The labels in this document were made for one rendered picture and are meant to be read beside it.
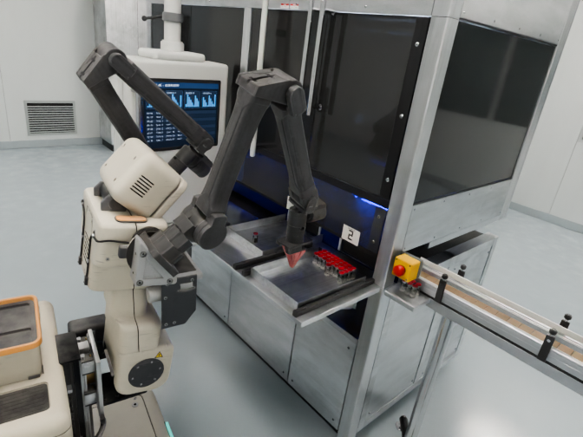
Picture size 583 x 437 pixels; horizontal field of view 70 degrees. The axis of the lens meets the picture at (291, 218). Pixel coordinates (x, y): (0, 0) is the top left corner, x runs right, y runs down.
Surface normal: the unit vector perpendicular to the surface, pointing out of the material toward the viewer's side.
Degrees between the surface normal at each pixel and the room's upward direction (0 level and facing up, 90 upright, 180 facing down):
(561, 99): 90
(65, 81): 90
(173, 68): 90
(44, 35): 90
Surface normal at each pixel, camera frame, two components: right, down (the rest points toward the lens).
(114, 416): 0.12, -0.92
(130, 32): 0.65, 0.36
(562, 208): -0.75, 0.17
